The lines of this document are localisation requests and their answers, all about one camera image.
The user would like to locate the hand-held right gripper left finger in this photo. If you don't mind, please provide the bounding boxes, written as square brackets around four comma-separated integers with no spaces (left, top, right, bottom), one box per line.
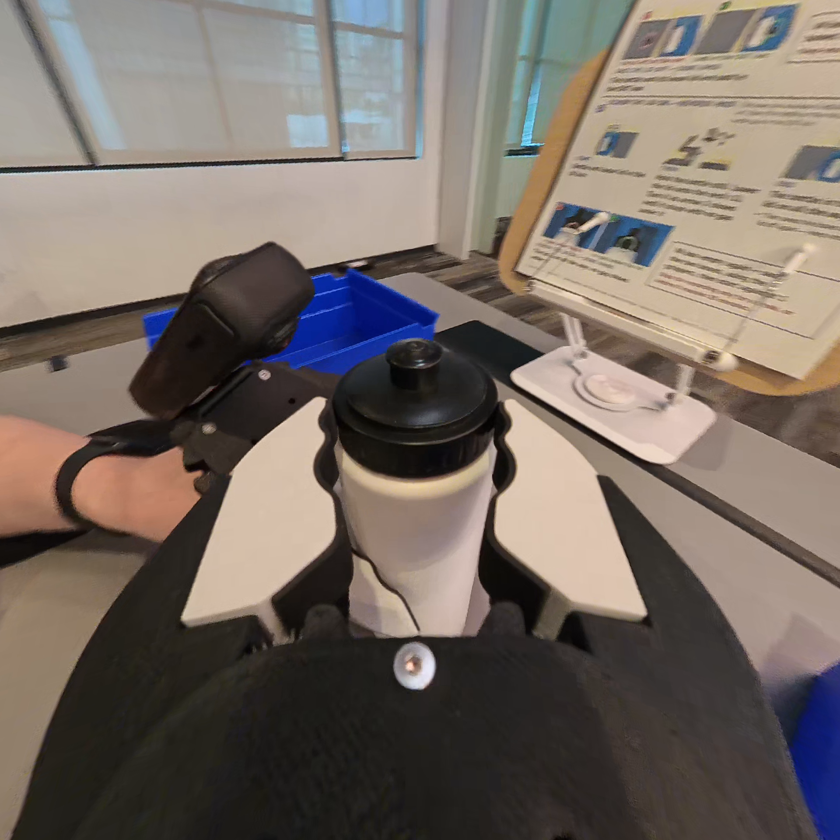
[180,397,352,641]

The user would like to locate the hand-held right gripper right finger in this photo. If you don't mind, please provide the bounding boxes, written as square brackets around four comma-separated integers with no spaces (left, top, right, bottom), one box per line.
[479,398,649,641]

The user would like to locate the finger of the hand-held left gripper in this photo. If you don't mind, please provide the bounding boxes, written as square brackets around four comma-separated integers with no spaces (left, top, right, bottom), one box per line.
[333,482,421,639]

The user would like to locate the white bottle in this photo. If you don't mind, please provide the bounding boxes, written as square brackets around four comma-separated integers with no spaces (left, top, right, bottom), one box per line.
[338,453,493,637]

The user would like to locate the blue plastic object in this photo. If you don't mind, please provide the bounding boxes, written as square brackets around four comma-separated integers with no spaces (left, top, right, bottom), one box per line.
[143,268,439,376]

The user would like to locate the black bottle lid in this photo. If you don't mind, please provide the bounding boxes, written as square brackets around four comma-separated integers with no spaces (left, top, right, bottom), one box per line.
[332,339,500,480]

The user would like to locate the blue plastic bin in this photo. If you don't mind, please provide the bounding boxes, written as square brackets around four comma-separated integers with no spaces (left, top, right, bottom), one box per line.
[791,663,840,840]

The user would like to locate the person's left hand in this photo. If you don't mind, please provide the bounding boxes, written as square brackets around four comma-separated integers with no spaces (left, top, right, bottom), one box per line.
[75,446,201,543]

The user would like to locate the black wristband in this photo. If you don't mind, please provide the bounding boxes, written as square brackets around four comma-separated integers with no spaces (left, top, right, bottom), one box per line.
[54,420,178,534]

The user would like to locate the white framed window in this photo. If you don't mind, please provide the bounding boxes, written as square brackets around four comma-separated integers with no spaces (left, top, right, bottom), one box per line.
[0,0,421,173]

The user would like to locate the instruction sheet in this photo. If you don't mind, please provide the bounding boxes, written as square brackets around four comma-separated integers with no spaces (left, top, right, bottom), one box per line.
[515,0,840,382]

